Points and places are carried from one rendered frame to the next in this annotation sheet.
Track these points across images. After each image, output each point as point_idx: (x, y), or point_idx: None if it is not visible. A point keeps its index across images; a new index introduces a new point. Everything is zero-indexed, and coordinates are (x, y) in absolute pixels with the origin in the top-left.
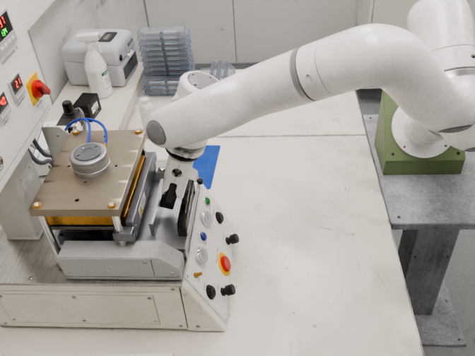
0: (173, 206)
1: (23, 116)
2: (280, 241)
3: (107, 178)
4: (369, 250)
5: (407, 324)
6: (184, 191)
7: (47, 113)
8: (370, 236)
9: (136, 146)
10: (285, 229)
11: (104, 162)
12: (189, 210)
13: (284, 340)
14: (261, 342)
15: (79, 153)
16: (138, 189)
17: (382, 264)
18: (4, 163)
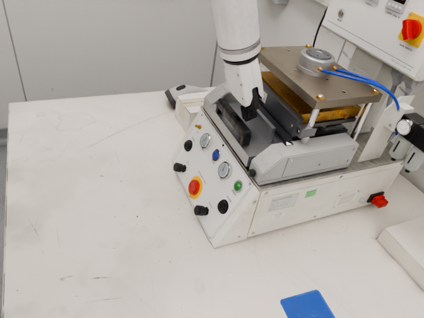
0: (241, 115)
1: (382, 26)
2: (153, 245)
3: (288, 62)
4: (41, 260)
5: (14, 192)
6: (226, 82)
7: (403, 67)
8: (36, 281)
9: (301, 84)
10: (151, 262)
11: (300, 58)
12: (226, 116)
13: (123, 163)
14: (141, 158)
15: (322, 51)
16: (270, 89)
17: (27, 245)
18: (342, 21)
